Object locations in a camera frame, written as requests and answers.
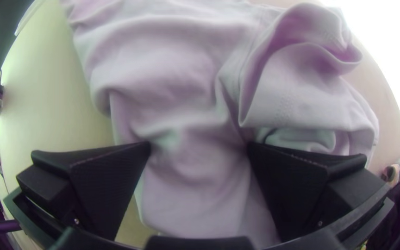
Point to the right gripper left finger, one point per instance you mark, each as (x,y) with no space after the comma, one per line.
(96,187)

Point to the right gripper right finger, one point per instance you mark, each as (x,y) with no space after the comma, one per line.
(300,191)

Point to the grey t-shirt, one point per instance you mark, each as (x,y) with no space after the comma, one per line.
(172,86)

